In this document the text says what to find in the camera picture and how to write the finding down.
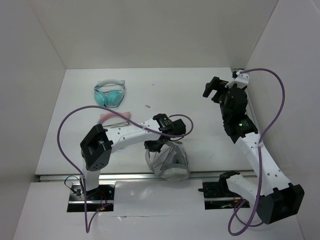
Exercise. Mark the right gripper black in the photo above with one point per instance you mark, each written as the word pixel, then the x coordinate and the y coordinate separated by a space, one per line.
pixel 215 84

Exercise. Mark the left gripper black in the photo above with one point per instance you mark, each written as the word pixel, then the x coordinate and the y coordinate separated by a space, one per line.
pixel 151 147

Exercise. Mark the grey white headphones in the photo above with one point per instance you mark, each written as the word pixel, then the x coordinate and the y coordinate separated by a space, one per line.
pixel 171 163

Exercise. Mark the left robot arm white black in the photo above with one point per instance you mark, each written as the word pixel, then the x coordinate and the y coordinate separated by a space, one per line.
pixel 98 145

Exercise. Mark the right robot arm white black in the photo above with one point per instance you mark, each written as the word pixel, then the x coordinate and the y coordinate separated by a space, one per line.
pixel 275 197

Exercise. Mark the pink blue cat-ear headphones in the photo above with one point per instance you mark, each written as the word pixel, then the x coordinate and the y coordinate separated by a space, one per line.
pixel 105 117

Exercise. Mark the teal white cat-ear headphones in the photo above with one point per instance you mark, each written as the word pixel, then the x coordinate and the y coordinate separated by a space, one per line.
pixel 109 98

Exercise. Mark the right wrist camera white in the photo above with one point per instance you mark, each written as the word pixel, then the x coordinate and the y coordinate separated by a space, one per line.
pixel 240 78

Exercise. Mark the aluminium rail front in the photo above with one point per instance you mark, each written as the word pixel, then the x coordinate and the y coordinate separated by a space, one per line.
pixel 204 175

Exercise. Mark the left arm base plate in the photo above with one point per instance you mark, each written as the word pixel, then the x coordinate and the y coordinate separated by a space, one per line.
pixel 101 198

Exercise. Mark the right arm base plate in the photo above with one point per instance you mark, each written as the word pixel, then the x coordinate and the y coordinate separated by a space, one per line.
pixel 216 199

